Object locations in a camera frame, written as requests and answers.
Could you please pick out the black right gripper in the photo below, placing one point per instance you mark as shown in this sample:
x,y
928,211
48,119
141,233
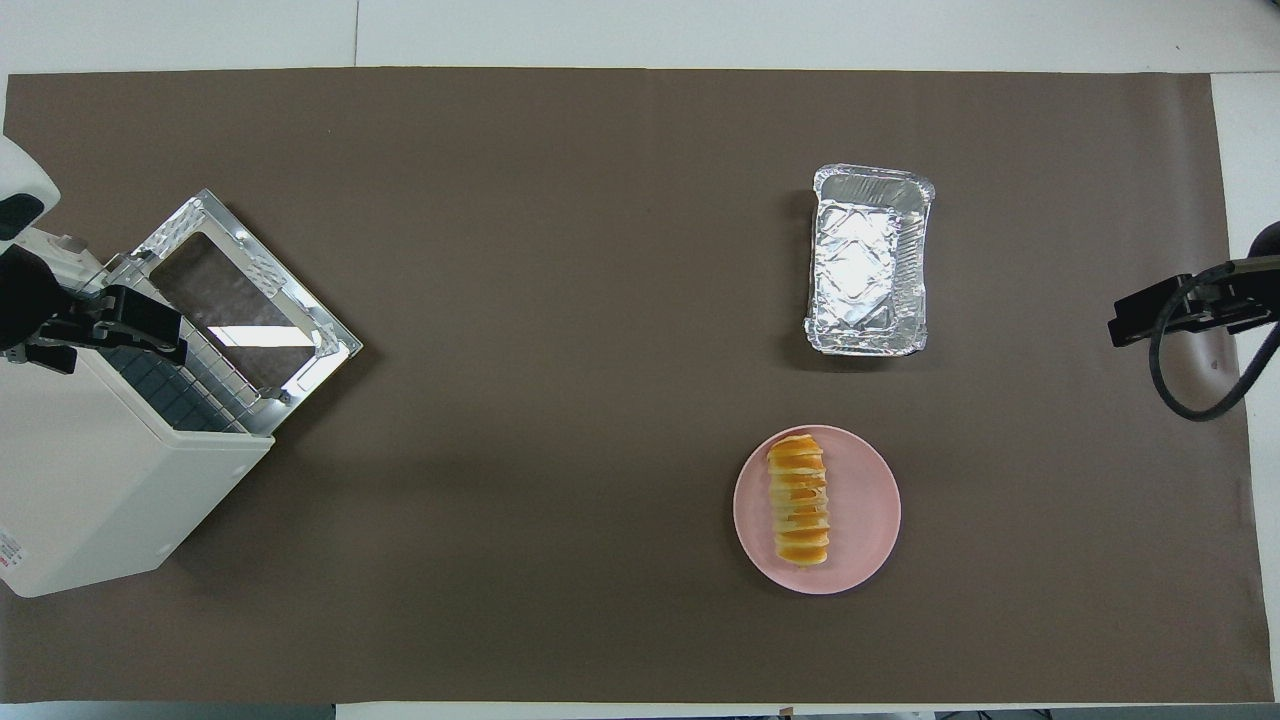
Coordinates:
x,y
1245,290

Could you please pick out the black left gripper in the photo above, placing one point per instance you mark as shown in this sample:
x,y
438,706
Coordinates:
x,y
30,300

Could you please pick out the aluminium foil tray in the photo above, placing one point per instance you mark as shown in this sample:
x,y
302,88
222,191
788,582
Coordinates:
x,y
860,260

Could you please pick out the sliced orange bread loaf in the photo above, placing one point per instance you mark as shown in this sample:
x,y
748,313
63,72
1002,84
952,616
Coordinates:
x,y
798,500

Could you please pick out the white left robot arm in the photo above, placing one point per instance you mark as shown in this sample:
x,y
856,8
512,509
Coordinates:
x,y
25,175

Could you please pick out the cream toaster oven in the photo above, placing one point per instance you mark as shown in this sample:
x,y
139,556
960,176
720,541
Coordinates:
x,y
90,480

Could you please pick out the glass oven door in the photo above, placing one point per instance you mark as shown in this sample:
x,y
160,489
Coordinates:
x,y
230,290

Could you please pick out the pink round plate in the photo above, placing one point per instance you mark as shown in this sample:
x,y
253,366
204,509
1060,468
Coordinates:
x,y
860,520

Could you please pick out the brown table mat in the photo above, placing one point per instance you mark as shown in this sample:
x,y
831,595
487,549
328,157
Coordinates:
x,y
600,300

